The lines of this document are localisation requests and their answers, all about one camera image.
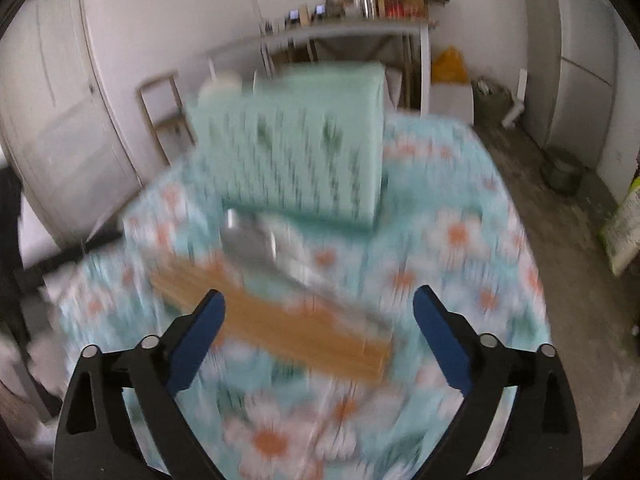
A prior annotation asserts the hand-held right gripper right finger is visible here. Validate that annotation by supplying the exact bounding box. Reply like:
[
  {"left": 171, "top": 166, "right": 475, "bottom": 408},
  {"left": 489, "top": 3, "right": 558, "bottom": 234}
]
[{"left": 413, "top": 284, "right": 584, "bottom": 480}]

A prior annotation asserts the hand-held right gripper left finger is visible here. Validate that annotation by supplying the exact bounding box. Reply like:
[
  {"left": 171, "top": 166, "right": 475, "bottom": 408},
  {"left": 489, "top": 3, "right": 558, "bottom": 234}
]
[{"left": 52, "top": 289, "right": 227, "bottom": 480}]

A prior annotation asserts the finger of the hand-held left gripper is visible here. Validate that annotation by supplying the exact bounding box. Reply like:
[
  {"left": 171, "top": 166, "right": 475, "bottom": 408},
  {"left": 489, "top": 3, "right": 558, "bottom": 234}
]
[{"left": 42, "top": 229, "right": 127, "bottom": 282}]

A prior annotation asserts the pile of wooden chopsticks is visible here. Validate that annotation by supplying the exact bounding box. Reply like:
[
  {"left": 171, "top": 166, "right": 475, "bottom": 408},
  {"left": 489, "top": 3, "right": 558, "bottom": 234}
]
[{"left": 149, "top": 259, "right": 394, "bottom": 387}]

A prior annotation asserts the green perforated plastic basket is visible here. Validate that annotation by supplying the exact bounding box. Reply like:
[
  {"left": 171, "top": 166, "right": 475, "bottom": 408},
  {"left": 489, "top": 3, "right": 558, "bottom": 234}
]
[{"left": 187, "top": 61, "right": 387, "bottom": 232}]

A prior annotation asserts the floral blue tablecloth table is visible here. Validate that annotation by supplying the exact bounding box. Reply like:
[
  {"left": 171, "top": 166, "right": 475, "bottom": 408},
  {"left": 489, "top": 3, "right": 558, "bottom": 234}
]
[{"left": 42, "top": 112, "right": 552, "bottom": 480}]

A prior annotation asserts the white door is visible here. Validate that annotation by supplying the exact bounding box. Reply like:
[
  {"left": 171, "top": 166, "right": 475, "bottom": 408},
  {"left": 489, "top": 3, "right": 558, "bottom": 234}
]
[{"left": 0, "top": 0, "right": 147, "bottom": 252}]

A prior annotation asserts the wooden chair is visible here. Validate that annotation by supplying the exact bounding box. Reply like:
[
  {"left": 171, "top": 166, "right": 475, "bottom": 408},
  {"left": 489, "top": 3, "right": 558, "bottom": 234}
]
[{"left": 137, "top": 72, "right": 197, "bottom": 167}]

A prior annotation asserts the metal pot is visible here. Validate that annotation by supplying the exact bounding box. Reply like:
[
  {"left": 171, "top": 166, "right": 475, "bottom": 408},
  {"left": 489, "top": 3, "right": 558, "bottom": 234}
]
[{"left": 539, "top": 147, "right": 586, "bottom": 194}]

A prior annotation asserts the white and green sack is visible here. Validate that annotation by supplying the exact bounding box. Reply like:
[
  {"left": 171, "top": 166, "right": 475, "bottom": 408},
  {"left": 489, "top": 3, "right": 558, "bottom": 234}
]
[{"left": 599, "top": 164, "right": 640, "bottom": 277}]

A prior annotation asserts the white cardboard box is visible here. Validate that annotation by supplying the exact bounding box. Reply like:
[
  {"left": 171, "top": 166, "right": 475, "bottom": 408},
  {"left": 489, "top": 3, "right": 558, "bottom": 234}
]
[{"left": 429, "top": 82, "right": 476, "bottom": 126}]

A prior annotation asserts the white pipe piece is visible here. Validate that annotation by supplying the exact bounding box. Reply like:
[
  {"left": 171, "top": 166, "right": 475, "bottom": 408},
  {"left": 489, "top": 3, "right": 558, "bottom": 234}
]
[{"left": 499, "top": 67, "right": 529, "bottom": 129}]

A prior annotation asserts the green cloth bag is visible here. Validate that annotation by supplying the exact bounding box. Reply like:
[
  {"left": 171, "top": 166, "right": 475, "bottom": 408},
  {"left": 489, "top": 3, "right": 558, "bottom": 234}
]
[{"left": 472, "top": 77, "right": 514, "bottom": 129}]

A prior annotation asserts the yellow plastic bag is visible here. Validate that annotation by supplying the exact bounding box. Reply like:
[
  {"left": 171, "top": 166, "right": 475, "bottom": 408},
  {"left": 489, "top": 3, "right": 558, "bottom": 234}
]
[{"left": 430, "top": 45, "right": 471, "bottom": 85}]

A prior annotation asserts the grey refrigerator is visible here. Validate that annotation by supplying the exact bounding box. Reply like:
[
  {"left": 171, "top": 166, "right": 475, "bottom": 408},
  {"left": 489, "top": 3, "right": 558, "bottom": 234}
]
[{"left": 519, "top": 0, "right": 634, "bottom": 172}]

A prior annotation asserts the white framed table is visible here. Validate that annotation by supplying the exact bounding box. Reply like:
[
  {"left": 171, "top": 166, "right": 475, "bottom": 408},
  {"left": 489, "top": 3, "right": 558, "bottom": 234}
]
[{"left": 206, "top": 16, "right": 434, "bottom": 117}]

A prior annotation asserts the clutter of small table things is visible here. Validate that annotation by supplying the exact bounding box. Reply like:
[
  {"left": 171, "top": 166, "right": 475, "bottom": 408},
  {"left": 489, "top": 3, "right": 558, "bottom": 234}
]
[{"left": 260, "top": 0, "right": 452, "bottom": 36}]

